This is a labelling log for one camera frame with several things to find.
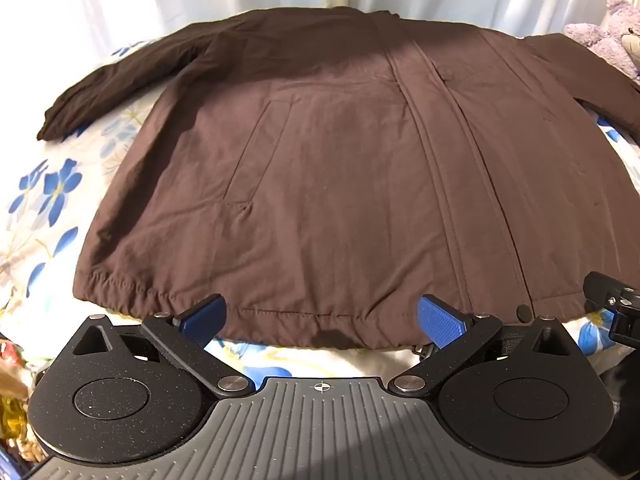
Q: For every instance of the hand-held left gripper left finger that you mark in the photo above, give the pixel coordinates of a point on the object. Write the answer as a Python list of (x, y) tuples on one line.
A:
[(202, 319)]

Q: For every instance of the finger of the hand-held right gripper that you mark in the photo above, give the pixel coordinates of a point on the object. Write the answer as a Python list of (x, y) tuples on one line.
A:
[(612, 305)]

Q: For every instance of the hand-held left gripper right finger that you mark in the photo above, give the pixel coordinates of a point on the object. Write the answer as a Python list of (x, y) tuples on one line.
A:
[(442, 322)]

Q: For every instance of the dark brown jacket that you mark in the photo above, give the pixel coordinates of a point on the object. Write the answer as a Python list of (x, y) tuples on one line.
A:
[(320, 170)]

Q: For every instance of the blue floral bed sheet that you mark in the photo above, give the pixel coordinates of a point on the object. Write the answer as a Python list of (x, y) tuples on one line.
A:
[(50, 185)]

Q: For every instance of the colourful clutter pile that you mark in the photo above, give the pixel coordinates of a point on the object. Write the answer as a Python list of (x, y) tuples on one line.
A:
[(12, 400)]

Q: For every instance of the purple teddy bear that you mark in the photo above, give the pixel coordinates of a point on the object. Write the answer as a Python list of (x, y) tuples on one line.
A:
[(611, 35)]

